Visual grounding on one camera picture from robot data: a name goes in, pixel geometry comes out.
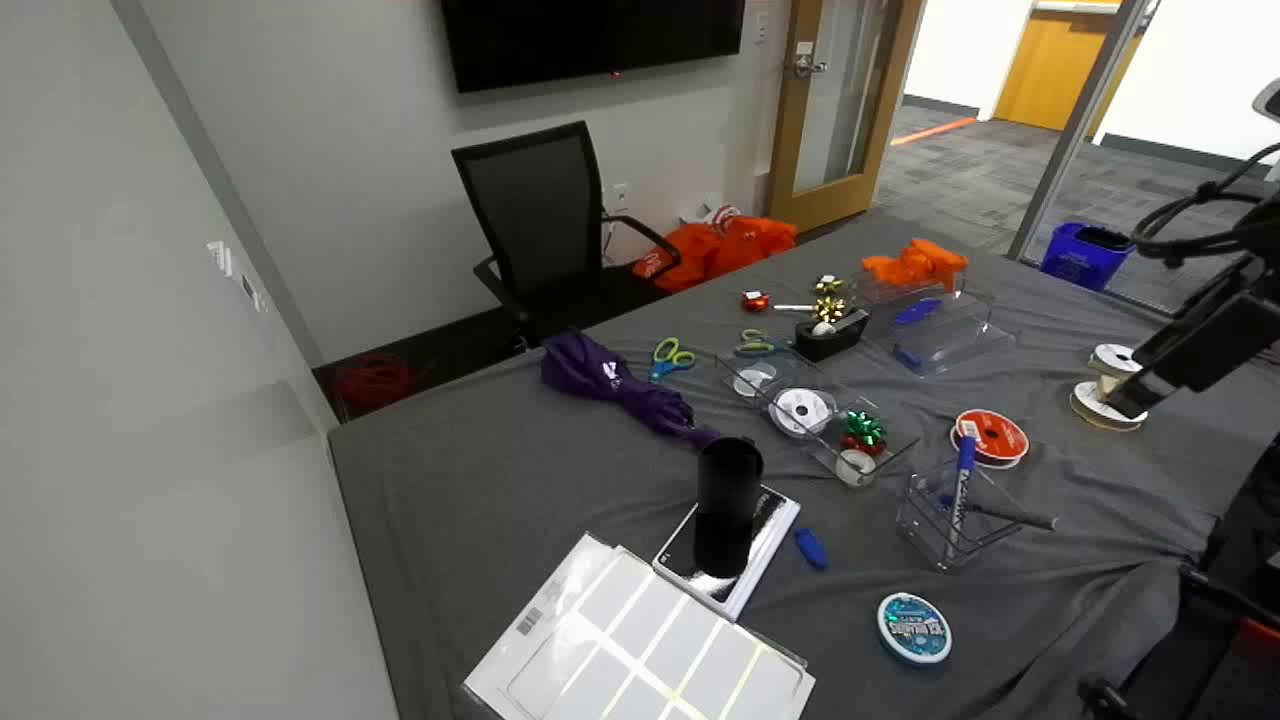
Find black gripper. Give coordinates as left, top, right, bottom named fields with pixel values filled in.
left=1101, top=284, right=1280, bottom=421

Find grey marker blue cap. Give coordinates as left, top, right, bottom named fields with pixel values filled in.
left=940, top=426, right=984, bottom=562

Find clear three compartment tray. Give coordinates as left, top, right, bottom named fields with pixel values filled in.
left=761, top=381, right=930, bottom=492

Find blue bin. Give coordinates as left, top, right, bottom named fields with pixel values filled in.
left=1038, top=220, right=1135, bottom=294

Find orange ribbon spool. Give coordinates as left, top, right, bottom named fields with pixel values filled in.
left=944, top=402, right=1038, bottom=473

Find clear plastic box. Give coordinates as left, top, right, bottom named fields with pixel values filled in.
left=890, top=292, right=1019, bottom=381

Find orange cloth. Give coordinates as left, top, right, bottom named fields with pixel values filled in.
left=856, top=236, right=978, bottom=298

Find green gift bow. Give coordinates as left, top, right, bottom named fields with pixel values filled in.
left=837, top=407, right=891, bottom=450

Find black rectangular box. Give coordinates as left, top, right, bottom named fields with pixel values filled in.
left=794, top=304, right=875, bottom=365

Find gold gift bow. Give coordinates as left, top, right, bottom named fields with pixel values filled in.
left=810, top=270, right=862, bottom=334

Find white ribbon spool purple ribbon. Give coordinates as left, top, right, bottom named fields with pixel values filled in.
left=765, top=384, right=842, bottom=444

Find small clear round case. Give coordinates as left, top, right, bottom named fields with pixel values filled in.
left=727, top=358, right=783, bottom=402

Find small red white tool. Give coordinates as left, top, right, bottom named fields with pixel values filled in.
left=739, top=286, right=821, bottom=319

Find white flat box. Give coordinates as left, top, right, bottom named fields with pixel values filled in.
left=647, top=483, right=810, bottom=622

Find wooden glass door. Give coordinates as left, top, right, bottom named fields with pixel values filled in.
left=765, top=0, right=932, bottom=236

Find black cylinder cup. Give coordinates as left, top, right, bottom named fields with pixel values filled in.
left=687, top=432, right=774, bottom=580

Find orange bag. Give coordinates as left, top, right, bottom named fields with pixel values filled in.
left=627, top=213, right=803, bottom=298

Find blue green scissors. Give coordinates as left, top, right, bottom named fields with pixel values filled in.
left=645, top=330, right=700, bottom=384

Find purple cloth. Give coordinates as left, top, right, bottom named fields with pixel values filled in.
left=536, top=326, right=722, bottom=450

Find white label sheets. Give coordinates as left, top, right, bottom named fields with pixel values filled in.
left=461, top=529, right=821, bottom=720

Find black mesh office chair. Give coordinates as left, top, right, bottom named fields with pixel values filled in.
left=449, top=120, right=683, bottom=351

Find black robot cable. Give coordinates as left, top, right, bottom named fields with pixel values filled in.
left=1128, top=141, right=1280, bottom=270

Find clear wire organizer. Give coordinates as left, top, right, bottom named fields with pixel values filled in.
left=891, top=456, right=1030, bottom=580

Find black wall television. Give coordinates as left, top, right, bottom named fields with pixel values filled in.
left=436, top=0, right=750, bottom=94

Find white wall plate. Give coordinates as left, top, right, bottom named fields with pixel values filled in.
left=206, top=236, right=265, bottom=313

